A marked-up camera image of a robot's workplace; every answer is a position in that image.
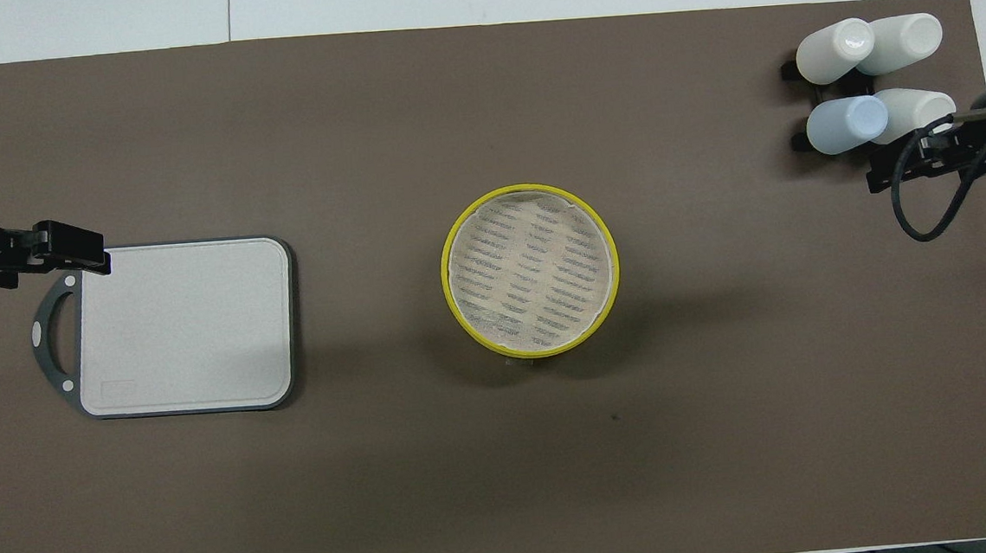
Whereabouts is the white cutting board grey handle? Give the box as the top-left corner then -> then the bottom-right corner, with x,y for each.
25,233 -> 304,427

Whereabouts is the white steamer liner cloth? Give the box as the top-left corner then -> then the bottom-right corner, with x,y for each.
442,186 -> 618,357

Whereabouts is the white plastic cup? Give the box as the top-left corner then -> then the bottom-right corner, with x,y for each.
793,16 -> 879,87

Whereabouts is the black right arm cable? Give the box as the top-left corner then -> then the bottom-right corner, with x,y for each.
884,99 -> 986,244

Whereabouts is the light blue plastic cup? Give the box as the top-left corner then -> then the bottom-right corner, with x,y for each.
803,93 -> 891,158

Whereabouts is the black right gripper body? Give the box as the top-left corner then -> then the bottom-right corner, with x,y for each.
903,114 -> 986,183

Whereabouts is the black cup rack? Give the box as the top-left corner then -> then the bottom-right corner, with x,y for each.
780,59 -> 825,154

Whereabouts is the white cup blue rim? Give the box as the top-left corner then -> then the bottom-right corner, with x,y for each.
855,12 -> 946,78
869,85 -> 959,146

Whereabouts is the yellow bamboo steamer lid tier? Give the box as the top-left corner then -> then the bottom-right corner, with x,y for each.
435,179 -> 626,364

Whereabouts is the brown table mat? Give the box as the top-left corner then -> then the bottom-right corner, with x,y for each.
0,0 -> 986,553

